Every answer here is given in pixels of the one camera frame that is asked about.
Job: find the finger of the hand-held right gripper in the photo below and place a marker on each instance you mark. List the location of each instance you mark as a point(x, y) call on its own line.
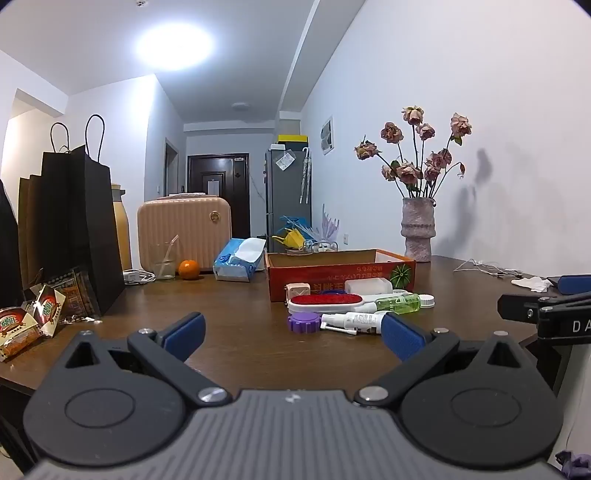
point(574, 283)
point(517, 307)

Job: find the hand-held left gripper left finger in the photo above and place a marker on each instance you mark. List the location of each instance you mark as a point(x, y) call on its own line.
point(187, 333)

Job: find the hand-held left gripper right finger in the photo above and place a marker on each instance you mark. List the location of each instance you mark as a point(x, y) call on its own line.
point(400, 339)

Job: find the crumpled white tissue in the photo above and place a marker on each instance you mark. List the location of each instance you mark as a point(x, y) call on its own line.
point(533, 283)

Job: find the green spray bottle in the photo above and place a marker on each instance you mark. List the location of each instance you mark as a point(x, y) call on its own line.
point(397, 304)

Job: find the white spray bottle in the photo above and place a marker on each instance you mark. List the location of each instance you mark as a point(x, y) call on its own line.
point(355, 319)

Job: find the white rectangular case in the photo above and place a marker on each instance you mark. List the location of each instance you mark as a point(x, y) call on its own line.
point(369, 285)

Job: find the orange fruit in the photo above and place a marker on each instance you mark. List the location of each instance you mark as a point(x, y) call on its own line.
point(189, 270)

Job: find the clear glass cup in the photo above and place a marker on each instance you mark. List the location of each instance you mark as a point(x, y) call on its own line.
point(162, 267)

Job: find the red white lint brush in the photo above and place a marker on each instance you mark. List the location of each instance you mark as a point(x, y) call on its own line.
point(332, 303)

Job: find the blue round object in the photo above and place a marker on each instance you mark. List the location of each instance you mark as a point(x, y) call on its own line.
point(333, 292)

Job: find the blue tissue pack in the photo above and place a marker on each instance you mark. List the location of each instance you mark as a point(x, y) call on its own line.
point(235, 261)

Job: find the clear drinking straw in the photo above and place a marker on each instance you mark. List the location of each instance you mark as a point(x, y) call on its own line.
point(173, 243)

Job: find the purple round lid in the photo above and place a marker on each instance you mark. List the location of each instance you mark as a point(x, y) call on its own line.
point(303, 322)

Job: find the red cardboard box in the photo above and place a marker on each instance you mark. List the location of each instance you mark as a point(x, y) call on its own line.
point(323, 272)

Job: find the pink suitcase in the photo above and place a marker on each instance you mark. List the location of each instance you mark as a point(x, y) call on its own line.
point(184, 230)

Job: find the textured pink vase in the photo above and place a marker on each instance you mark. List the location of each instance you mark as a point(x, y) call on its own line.
point(418, 230)

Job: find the beige cube container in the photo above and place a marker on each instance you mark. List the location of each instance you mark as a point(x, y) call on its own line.
point(297, 292)

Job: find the checkered edge snack packet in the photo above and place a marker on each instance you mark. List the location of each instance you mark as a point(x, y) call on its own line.
point(76, 290)

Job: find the beige thermos bottle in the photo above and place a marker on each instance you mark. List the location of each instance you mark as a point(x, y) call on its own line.
point(121, 230)

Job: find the purple cloth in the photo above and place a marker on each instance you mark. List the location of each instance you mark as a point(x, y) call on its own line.
point(575, 463)

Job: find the red white snack packet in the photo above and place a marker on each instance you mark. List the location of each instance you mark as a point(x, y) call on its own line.
point(48, 309)

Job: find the dark wooden door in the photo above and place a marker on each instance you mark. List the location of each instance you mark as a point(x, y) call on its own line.
point(217, 194)

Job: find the black paper bag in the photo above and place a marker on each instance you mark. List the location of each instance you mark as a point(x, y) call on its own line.
point(83, 221)

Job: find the dried pink roses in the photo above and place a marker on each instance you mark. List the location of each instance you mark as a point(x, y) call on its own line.
point(408, 173)

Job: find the orange snack packet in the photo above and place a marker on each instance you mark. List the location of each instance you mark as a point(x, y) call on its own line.
point(16, 334)

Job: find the grey refrigerator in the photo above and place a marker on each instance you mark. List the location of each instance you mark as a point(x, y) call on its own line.
point(286, 194)

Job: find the brown paper bag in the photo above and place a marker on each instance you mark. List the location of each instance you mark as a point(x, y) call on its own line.
point(30, 230)

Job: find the white folded umbrella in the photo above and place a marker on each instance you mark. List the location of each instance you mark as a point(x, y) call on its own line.
point(304, 177)

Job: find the paper note on refrigerator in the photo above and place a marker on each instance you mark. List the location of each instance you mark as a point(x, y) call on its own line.
point(285, 161)

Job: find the yellow box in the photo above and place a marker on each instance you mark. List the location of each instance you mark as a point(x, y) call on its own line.
point(293, 141)

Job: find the small ceiling lamp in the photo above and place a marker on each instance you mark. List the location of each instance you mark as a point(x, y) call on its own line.
point(240, 106)

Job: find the round ceiling lamp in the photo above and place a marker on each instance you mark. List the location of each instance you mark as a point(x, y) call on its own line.
point(174, 45)

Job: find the wall picture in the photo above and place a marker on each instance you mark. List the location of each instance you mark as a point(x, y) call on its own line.
point(327, 135)

